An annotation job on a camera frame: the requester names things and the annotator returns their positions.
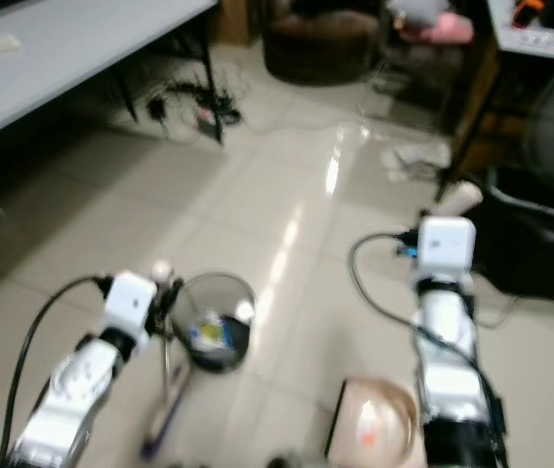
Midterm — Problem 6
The long grey table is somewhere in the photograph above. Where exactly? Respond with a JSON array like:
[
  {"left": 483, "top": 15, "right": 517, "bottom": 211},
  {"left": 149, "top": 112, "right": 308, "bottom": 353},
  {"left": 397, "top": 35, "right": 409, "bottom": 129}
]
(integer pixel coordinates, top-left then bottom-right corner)
[{"left": 0, "top": 0, "right": 224, "bottom": 150}]

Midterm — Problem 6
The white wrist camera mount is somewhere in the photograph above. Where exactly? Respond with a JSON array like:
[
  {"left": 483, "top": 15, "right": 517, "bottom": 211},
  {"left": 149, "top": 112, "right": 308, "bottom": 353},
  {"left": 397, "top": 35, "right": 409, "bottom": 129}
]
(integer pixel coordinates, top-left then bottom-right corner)
[
  {"left": 103, "top": 271, "right": 159, "bottom": 344},
  {"left": 417, "top": 215, "right": 479, "bottom": 280}
]

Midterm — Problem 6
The round grey waste bin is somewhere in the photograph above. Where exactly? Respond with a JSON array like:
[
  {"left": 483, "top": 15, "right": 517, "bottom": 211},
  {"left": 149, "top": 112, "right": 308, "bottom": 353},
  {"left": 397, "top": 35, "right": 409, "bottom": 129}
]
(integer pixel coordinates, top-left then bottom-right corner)
[{"left": 172, "top": 273, "right": 257, "bottom": 375}]

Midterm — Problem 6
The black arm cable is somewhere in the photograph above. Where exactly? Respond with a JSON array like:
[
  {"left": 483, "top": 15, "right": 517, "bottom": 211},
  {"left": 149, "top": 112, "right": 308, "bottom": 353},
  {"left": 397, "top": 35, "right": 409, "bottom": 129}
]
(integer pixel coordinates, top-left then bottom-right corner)
[
  {"left": 4, "top": 276, "right": 114, "bottom": 461},
  {"left": 348, "top": 231, "right": 422, "bottom": 337}
]

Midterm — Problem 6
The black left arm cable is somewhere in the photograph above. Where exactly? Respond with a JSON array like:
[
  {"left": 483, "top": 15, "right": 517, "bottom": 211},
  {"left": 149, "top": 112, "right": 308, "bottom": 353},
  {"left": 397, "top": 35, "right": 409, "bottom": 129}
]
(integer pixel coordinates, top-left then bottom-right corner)
[{"left": 4, "top": 276, "right": 114, "bottom": 461}]

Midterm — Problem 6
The orange item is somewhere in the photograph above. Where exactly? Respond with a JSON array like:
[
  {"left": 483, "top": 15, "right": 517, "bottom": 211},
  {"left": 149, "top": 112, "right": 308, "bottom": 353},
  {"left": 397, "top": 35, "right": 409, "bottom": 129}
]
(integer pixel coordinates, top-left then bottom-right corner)
[{"left": 514, "top": 0, "right": 551, "bottom": 27}]

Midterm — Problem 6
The pink cloth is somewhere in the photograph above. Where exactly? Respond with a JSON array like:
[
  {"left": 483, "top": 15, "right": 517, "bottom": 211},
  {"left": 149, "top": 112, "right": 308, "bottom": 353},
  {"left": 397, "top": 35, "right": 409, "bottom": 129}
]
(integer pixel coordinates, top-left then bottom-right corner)
[{"left": 399, "top": 10, "right": 476, "bottom": 46}]

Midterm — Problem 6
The black power strip with cables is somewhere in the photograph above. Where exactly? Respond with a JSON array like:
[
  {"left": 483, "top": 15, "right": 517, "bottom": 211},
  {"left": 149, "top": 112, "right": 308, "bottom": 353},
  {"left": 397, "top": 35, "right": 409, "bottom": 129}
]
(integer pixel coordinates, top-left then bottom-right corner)
[{"left": 145, "top": 81, "right": 241, "bottom": 132}]

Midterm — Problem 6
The beige long-handled dustpan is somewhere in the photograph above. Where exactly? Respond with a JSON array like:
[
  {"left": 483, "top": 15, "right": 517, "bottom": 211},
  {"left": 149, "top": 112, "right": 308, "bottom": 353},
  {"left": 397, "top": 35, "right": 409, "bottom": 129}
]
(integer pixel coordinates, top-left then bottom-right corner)
[{"left": 326, "top": 181, "right": 484, "bottom": 468}]

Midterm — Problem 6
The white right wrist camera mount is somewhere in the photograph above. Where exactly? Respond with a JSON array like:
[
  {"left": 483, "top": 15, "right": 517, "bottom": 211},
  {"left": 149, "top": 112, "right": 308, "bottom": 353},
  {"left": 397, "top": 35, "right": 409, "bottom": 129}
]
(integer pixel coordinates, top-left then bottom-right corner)
[{"left": 417, "top": 215, "right": 479, "bottom": 280}]

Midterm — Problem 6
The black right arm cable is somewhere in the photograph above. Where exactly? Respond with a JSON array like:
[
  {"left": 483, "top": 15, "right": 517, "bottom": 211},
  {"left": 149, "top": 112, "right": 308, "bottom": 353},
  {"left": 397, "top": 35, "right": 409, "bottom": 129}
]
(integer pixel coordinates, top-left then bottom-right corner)
[{"left": 348, "top": 231, "right": 422, "bottom": 337}]

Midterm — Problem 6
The grey desk with brown side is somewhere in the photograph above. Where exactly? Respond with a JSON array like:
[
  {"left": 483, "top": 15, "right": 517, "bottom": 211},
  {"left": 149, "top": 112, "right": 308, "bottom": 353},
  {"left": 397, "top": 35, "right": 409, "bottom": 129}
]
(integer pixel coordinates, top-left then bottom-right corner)
[{"left": 437, "top": 0, "right": 554, "bottom": 201}]

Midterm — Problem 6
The broom with thin metal stick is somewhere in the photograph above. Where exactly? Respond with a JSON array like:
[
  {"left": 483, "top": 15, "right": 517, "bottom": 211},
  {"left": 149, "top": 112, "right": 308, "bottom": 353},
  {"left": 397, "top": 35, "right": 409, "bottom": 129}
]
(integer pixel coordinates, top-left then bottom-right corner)
[{"left": 140, "top": 259, "right": 190, "bottom": 461}]

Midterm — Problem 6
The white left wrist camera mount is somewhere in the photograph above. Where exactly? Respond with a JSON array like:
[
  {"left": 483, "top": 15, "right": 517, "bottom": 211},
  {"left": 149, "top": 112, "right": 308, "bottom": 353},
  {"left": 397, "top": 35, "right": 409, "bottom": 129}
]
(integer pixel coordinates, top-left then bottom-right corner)
[{"left": 103, "top": 271, "right": 159, "bottom": 344}]

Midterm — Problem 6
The crumpled white paper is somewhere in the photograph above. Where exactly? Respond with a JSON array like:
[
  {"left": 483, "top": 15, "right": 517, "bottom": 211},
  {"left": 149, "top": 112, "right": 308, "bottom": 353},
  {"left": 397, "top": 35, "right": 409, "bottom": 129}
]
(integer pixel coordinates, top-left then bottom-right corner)
[{"left": 382, "top": 143, "right": 451, "bottom": 183}]

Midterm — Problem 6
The round brown pouf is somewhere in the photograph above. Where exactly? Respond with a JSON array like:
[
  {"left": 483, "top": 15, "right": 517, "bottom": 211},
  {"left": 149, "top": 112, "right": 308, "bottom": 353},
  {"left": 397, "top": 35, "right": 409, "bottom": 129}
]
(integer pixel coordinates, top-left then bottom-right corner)
[{"left": 262, "top": 0, "right": 381, "bottom": 86}]

